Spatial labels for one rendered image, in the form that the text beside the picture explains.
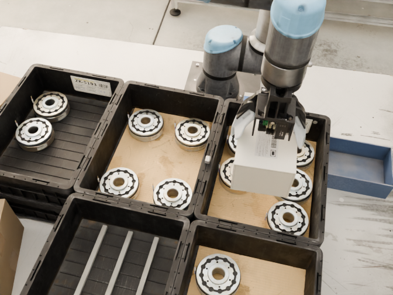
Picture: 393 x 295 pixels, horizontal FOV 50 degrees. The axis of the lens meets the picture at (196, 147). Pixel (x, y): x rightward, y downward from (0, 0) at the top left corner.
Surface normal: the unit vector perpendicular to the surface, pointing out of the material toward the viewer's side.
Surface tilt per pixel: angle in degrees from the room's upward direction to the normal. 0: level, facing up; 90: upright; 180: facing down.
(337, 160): 0
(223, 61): 85
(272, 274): 0
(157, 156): 0
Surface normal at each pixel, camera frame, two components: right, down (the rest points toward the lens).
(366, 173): 0.01, -0.62
